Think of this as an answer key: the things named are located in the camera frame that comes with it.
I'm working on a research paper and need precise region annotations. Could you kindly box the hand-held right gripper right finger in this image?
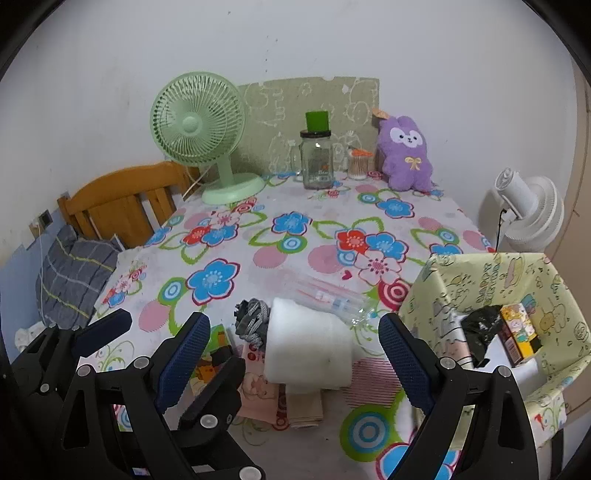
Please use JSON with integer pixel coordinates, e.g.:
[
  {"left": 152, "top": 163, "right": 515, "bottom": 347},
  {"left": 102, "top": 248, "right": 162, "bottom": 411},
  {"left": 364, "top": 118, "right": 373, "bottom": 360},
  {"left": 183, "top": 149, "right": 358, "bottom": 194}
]
[{"left": 379, "top": 314, "right": 540, "bottom": 480}]

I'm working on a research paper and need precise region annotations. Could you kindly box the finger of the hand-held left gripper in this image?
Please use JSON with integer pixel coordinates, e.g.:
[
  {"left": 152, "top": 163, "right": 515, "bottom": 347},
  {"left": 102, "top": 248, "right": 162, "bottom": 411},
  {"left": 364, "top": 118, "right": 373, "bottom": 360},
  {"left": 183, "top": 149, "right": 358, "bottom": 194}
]
[
  {"left": 46, "top": 308, "right": 134, "bottom": 358},
  {"left": 178, "top": 357, "right": 260, "bottom": 480}
]

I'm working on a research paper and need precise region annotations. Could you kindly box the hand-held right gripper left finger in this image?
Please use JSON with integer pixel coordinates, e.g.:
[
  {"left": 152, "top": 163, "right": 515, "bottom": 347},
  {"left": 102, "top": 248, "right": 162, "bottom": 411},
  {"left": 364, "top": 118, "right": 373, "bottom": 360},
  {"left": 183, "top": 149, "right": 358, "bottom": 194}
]
[{"left": 48, "top": 311, "right": 213, "bottom": 480}]

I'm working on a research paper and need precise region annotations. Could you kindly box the colourful cartoon packet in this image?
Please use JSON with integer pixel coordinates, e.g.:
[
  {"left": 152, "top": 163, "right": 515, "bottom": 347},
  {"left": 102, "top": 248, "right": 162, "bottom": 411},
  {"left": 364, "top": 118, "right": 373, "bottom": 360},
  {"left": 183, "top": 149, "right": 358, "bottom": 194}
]
[{"left": 189, "top": 323, "right": 236, "bottom": 398}]

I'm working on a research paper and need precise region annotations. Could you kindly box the pink wet wipes packet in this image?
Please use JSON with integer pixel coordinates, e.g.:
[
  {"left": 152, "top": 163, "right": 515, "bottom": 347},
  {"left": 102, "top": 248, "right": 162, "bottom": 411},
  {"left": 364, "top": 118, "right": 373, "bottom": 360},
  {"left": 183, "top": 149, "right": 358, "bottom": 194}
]
[{"left": 238, "top": 346, "right": 291, "bottom": 430}]

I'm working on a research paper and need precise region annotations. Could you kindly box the grey knitted fabric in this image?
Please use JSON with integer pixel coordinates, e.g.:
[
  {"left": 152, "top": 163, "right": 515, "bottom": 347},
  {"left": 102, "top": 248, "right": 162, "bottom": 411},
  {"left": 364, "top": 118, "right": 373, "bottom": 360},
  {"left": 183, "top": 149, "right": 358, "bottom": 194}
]
[{"left": 234, "top": 298, "right": 271, "bottom": 349}]

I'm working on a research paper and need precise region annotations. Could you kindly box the beige cloth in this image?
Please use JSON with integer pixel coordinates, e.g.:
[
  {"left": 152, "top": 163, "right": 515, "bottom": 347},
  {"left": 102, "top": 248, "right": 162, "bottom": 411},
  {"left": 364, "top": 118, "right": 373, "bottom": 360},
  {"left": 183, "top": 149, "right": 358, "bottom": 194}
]
[{"left": 285, "top": 385, "right": 324, "bottom": 429}]

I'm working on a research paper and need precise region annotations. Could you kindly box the white towel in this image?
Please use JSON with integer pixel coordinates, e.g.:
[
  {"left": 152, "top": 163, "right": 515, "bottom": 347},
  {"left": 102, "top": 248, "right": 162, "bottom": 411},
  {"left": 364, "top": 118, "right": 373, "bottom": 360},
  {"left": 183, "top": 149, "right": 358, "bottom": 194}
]
[{"left": 264, "top": 298, "right": 355, "bottom": 387}]

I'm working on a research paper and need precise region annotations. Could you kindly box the clear plastic bottle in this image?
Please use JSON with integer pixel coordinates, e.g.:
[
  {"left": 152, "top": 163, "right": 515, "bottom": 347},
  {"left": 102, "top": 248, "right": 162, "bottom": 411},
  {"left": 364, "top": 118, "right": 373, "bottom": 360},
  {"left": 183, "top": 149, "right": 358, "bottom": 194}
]
[{"left": 277, "top": 272, "right": 384, "bottom": 330}]

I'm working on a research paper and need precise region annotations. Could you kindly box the yellow cartoon print storage box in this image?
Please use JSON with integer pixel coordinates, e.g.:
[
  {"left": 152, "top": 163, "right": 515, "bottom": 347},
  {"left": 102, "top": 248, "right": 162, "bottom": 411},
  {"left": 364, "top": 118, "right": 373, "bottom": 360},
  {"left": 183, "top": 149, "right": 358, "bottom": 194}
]
[{"left": 398, "top": 251, "right": 591, "bottom": 444}]

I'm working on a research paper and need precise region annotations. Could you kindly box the white power strip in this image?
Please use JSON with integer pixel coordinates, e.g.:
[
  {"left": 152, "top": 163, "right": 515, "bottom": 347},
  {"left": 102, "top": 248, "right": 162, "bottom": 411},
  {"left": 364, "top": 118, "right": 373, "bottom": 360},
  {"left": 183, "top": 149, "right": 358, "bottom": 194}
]
[{"left": 16, "top": 323, "right": 47, "bottom": 349}]

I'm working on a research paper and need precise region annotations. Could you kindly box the grey plaid pillow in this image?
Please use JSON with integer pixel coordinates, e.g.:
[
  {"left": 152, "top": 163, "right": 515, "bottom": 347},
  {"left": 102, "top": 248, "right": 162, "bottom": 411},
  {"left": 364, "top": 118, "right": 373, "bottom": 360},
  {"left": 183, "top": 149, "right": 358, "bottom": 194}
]
[{"left": 34, "top": 224, "right": 122, "bottom": 329}]

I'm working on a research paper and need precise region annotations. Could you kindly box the black plastic bag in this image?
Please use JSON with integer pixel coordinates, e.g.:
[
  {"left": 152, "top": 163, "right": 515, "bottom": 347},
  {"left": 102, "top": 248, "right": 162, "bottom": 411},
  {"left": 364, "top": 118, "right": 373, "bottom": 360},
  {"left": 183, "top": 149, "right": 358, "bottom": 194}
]
[{"left": 462, "top": 307, "right": 504, "bottom": 367}]

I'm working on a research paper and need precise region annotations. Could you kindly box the orange yellow carton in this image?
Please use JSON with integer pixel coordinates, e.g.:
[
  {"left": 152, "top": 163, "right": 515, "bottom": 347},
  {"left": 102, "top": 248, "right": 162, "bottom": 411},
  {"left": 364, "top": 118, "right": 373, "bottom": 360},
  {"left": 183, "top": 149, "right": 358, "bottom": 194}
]
[{"left": 500, "top": 303, "right": 543, "bottom": 367}]

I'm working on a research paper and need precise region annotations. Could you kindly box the wooden bed headboard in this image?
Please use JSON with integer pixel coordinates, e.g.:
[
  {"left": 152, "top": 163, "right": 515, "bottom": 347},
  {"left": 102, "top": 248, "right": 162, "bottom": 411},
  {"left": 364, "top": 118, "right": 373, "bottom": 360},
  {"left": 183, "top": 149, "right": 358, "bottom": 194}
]
[{"left": 58, "top": 161, "right": 201, "bottom": 250}]

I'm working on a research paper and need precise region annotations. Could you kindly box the white circulator fan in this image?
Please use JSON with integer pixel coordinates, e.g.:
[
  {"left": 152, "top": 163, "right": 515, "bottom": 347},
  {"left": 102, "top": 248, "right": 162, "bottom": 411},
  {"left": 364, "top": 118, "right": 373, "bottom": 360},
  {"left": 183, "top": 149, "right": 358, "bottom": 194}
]
[{"left": 478, "top": 167, "right": 565, "bottom": 254}]

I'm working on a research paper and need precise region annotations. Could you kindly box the cotton swab jar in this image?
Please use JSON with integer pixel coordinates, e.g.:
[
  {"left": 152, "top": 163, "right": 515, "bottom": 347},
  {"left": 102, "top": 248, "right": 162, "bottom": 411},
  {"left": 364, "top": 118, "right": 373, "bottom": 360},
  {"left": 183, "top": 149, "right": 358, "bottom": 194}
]
[{"left": 347, "top": 150, "right": 374, "bottom": 181}]

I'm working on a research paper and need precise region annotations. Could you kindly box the purple plush bunny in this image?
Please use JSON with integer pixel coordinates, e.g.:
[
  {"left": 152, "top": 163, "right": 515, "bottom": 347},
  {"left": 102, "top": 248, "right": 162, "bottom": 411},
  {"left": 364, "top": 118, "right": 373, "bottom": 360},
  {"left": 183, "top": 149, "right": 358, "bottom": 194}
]
[{"left": 376, "top": 115, "right": 435, "bottom": 192}]

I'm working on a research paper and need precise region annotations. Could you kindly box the glass mason jar mug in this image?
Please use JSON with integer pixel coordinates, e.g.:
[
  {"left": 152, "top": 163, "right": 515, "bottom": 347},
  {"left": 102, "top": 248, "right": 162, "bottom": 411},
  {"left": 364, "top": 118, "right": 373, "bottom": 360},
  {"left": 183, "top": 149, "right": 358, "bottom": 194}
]
[{"left": 290, "top": 130, "right": 335, "bottom": 190}]

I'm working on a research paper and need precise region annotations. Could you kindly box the green desk fan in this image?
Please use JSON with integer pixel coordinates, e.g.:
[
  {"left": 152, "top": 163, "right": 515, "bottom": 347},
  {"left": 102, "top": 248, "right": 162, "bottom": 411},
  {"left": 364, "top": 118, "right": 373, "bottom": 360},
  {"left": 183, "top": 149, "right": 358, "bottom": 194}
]
[{"left": 150, "top": 71, "right": 266, "bottom": 205}]

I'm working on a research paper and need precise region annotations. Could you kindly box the green plastic cap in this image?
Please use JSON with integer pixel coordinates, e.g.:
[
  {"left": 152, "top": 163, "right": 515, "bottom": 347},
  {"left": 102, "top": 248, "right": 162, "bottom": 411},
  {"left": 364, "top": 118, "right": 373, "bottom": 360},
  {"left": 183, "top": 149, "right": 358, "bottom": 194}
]
[{"left": 305, "top": 111, "right": 331, "bottom": 133}]

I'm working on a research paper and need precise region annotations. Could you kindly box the bear print cardboard panel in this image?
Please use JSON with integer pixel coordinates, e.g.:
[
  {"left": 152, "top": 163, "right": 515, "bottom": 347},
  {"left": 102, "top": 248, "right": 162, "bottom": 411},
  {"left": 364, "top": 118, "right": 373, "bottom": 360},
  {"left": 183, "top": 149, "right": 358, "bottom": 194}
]
[{"left": 233, "top": 76, "right": 382, "bottom": 178}]

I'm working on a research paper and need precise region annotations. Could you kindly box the white charging cable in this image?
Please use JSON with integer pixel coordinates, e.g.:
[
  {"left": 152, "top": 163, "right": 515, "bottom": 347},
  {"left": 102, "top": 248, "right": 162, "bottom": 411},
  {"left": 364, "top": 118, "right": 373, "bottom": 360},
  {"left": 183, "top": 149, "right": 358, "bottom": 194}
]
[{"left": 36, "top": 231, "right": 48, "bottom": 324}]

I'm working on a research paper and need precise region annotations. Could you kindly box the black fan cable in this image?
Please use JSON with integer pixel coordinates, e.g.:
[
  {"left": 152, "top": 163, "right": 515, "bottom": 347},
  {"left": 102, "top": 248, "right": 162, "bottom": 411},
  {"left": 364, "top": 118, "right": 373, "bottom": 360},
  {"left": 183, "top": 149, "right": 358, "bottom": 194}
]
[{"left": 495, "top": 210, "right": 509, "bottom": 252}]

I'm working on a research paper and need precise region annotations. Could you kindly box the white fan cable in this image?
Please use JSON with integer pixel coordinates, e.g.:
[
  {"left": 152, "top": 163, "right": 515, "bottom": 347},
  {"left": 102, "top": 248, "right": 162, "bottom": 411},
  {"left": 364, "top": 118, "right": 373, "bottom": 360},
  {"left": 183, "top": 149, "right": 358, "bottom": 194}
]
[{"left": 182, "top": 168, "right": 208, "bottom": 201}]

